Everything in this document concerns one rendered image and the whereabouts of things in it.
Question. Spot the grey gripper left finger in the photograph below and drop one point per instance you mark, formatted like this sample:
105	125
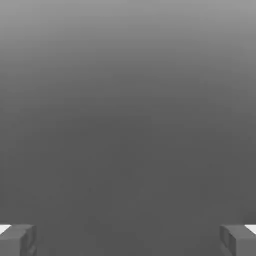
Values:
16	240

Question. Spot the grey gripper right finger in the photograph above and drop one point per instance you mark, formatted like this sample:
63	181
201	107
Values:
240	240

